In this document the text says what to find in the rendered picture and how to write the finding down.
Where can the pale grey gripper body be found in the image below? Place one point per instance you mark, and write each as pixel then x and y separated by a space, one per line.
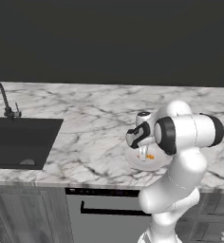
pixel 143 152

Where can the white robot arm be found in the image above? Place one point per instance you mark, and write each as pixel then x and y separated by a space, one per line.
pixel 183 177

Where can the orange meat piece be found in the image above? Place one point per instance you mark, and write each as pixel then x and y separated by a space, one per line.
pixel 150 156

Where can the white round plate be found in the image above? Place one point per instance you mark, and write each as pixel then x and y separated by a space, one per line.
pixel 155 164

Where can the grey wooden drawer front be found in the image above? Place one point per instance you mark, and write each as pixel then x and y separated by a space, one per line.
pixel 218 205
pixel 209 232

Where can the grey dishwasher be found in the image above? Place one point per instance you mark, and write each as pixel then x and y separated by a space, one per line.
pixel 107 228

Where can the black sink basin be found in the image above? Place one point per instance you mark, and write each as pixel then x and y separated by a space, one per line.
pixel 19 142

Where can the grey wooden cupboard door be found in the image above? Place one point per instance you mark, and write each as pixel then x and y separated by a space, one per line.
pixel 25 218

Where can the black curved tap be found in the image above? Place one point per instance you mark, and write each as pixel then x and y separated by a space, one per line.
pixel 8 110

